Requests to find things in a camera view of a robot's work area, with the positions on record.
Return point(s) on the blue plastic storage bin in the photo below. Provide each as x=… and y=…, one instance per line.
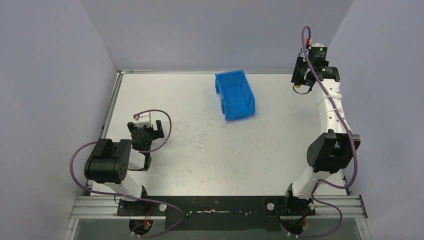
x=237, y=100

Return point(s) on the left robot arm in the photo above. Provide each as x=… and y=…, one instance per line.
x=109, y=161

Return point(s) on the aluminium extrusion rail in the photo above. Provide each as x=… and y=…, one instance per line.
x=105, y=207

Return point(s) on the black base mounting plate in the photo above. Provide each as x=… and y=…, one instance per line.
x=221, y=213

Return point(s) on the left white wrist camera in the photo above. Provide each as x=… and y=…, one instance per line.
x=142, y=120

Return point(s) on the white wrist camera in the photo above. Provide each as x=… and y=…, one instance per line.
x=142, y=120
x=310, y=44

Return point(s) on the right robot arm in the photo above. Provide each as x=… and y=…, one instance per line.
x=333, y=148

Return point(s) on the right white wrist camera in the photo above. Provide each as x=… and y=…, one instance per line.
x=310, y=44

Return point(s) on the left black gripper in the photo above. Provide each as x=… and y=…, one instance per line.
x=145, y=129

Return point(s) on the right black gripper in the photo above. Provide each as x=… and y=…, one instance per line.
x=297, y=78

